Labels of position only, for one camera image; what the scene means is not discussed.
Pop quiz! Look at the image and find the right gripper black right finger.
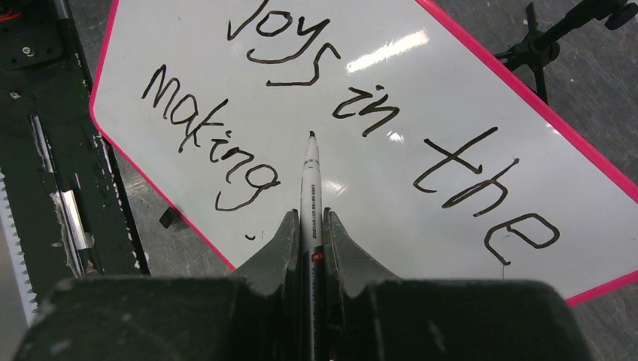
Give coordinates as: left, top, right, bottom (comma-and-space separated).
323, 208, 591, 360

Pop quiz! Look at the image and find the whiteboard with pink frame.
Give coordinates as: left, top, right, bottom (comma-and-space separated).
90, 1, 637, 305

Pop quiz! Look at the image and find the black whiteboard clip foot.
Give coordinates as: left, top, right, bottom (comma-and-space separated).
158, 207, 181, 229

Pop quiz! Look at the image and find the black microphone tripod stand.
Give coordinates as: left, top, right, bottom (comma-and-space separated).
494, 0, 637, 103

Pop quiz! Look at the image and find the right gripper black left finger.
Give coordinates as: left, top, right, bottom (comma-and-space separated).
14, 210, 302, 360

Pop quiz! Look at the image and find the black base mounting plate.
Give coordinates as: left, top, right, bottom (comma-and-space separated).
1, 1, 149, 299

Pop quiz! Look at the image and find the slotted aluminium rail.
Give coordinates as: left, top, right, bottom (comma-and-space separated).
1, 173, 38, 326

